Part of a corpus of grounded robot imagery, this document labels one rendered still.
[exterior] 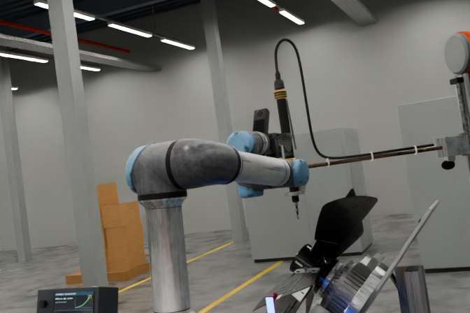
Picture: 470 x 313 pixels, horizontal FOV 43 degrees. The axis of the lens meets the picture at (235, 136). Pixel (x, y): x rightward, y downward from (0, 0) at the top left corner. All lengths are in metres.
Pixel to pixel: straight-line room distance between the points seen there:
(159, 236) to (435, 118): 6.25
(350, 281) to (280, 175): 0.65
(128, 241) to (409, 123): 5.06
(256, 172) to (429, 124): 6.06
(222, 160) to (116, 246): 8.91
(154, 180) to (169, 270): 0.21
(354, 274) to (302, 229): 7.35
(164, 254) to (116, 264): 8.84
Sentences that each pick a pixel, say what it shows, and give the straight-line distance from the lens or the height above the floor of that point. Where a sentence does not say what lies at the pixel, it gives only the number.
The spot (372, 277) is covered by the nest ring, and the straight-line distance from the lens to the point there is 2.08.
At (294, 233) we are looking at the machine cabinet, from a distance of 9.49.
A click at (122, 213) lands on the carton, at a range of 10.07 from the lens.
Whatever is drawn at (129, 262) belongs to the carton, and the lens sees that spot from 10.12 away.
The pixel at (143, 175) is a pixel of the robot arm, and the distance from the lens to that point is 1.37.
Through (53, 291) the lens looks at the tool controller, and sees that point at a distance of 2.15.
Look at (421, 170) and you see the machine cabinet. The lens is 7.46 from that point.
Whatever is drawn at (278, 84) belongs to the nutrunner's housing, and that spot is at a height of 1.84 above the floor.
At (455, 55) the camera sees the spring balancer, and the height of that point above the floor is 1.87.
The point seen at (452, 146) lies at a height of 1.54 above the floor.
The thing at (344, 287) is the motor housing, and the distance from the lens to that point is 2.09.
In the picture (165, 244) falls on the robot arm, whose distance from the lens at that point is 1.38.
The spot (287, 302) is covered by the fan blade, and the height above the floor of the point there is 1.07.
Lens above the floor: 1.58
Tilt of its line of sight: 3 degrees up
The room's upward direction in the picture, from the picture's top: 8 degrees counter-clockwise
